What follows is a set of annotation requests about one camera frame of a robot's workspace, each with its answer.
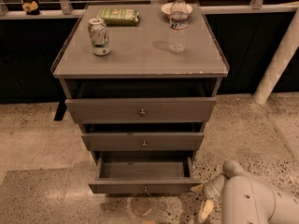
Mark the white ceramic bowl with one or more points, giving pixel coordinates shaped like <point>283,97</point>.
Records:
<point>166,8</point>

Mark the white diagonal pillar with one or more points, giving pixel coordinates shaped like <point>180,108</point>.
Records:
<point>283,55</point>

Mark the green snack bag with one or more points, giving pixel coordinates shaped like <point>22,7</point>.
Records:
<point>119,16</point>

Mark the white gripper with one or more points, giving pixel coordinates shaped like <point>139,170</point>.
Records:
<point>208,190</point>

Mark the grey top drawer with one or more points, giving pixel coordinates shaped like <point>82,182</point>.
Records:
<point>141,110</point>

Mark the small yellow object on ledge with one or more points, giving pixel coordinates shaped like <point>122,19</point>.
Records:
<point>31,8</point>

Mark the clear plastic water bottle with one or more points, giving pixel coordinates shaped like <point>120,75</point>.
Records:
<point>179,21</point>

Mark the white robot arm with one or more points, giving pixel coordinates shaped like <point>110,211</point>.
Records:
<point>246,199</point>

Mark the green white soda can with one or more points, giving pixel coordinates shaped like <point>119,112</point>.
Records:
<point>99,36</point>

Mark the grey middle drawer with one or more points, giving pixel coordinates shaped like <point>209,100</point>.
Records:
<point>142,141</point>

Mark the grey wooden drawer cabinet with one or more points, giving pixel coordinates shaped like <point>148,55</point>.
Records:
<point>141,65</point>

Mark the grey drawer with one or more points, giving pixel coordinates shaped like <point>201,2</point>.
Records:
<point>142,141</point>
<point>143,174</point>
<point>141,110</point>

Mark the grey bottom drawer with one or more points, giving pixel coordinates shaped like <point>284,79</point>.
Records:
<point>143,174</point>

